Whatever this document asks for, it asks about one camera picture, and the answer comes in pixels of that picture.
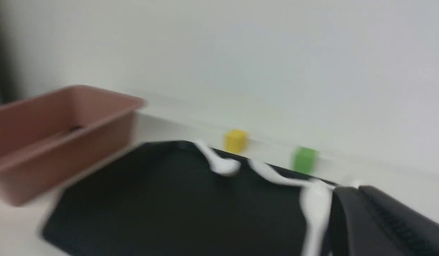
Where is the pink plastic bin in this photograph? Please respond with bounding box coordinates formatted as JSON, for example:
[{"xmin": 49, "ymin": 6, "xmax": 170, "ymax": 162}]
[{"xmin": 0, "ymin": 85, "xmax": 145, "ymax": 206}]

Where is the black textured tray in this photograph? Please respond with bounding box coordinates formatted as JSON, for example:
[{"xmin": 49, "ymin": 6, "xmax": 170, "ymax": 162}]
[{"xmin": 42, "ymin": 141, "xmax": 306, "ymax": 256}]

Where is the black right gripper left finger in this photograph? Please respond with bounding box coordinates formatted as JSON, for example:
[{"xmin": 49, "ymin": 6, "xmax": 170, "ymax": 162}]
[{"xmin": 328, "ymin": 186, "xmax": 408, "ymax": 256}]

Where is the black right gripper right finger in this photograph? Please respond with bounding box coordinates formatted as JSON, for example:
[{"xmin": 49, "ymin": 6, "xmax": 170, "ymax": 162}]
[{"xmin": 358, "ymin": 185, "xmax": 439, "ymax": 256}]

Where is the white ceramic spoon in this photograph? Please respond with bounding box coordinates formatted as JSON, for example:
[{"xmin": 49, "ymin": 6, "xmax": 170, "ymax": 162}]
[
  {"xmin": 248, "ymin": 159, "xmax": 311, "ymax": 187},
  {"xmin": 194, "ymin": 140, "xmax": 241, "ymax": 177},
  {"xmin": 299, "ymin": 178, "xmax": 332, "ymax": 256}
]

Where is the green cube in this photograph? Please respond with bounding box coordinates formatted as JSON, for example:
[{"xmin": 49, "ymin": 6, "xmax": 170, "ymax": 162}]
[{"xmin": 293, "ymin": 147, "xmax": 318, "ymax": 175}]

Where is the yellow cube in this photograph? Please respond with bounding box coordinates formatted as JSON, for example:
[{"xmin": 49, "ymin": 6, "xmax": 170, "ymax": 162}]
[{"xmin": 224, "ymin": 129, "xmax": 249, "ymax": 154}]

